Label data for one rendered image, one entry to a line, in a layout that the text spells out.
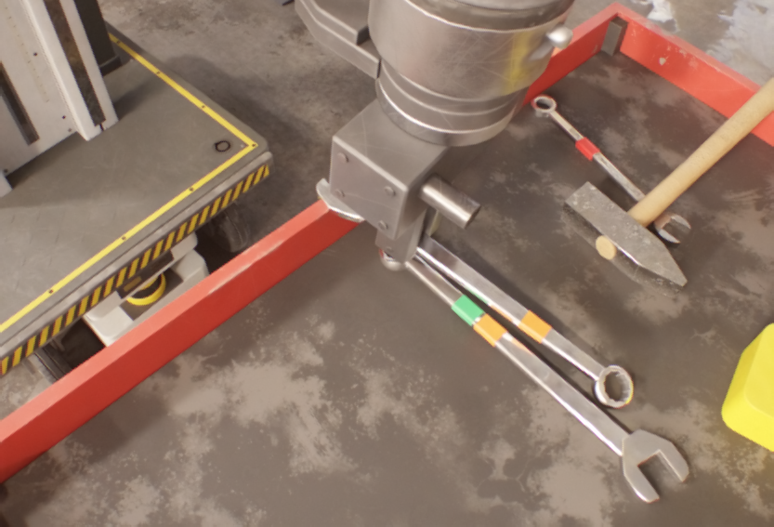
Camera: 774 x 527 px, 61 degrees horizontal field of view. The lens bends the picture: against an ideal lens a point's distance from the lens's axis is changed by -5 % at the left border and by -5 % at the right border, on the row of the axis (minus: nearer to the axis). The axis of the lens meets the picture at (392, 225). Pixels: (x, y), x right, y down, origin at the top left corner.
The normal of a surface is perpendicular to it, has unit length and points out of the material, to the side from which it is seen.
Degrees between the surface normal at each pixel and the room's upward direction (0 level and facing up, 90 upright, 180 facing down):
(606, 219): 10
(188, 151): 0
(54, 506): 0
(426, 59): 93
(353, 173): 91
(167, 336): 90
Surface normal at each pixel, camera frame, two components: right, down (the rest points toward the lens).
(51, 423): 0.69, 0.59
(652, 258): -0.07, -0.47
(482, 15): -0.05, 0.85
